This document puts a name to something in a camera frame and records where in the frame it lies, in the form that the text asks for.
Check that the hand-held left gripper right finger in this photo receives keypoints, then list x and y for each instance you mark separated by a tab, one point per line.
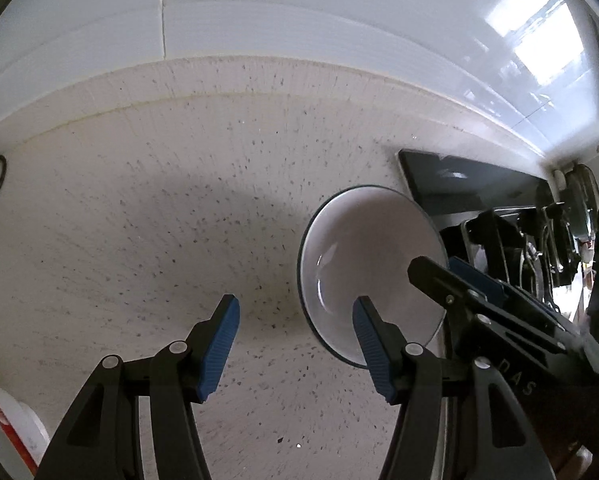
372	355

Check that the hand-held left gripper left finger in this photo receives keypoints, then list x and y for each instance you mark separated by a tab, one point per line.
219	350

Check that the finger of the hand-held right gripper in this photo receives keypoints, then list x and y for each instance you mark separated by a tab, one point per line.
439	280
479	277

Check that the black stove pan support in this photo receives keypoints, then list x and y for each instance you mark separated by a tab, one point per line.
579	210
499	240

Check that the black glass gas stove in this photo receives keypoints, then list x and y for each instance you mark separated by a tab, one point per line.
459	180

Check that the large red and white bowl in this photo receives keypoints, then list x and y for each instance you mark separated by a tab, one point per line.
9	420

